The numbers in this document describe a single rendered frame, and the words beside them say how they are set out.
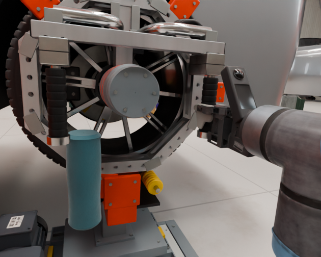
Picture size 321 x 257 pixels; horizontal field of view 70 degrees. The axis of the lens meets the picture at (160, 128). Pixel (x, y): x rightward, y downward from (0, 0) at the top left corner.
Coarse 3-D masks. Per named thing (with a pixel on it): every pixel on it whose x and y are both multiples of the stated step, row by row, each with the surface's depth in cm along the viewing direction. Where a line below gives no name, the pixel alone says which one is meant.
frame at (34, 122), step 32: (64, 0) 59; (96, 0) 61; (128, 0) 64; (160, 0) 67; (32, 64) 60; (32, 96) 62; (192, 96) 77; (32, 128) 63; (192, 128) 79; (128, 160) 75; (160, 160) 78
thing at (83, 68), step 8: (88, 48) 91; (96, 48) 92; (80, 56) 90; (96, 56) 92; (104, 56) 93; (72, 64) 90; (80, 64) 91; (88, 64) 92; (104, 64) 94; (136, 64) 98; (80, 72) 91; (88, 72) 92; (96, 72) 89; (80, 88) 93; (88, 96) 94; (80, 104) 94; (96, 104) 96; (88, 112) 96; (96, 112) 97; (96, 120) 98; (112, 120) 100
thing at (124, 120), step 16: (144, 16) 74; (80, 48) 72; (112, 48) 75; (96, 64) 75; (112, 64) 76; (160, 64) 101; (176, 64) 85; (80, 80) 74; (96, 80) 76; (176, 80) 89; (96, 96) 77; (176, 96) 86; (112, 112) 80; (160, 112) 101; (176, 112) 87; (96, 128) 79; (128, 128) 83; (144, 128) 102; (160, 128) 88; (112, 144) 93; (128, 144) 84; (144, 144) 87
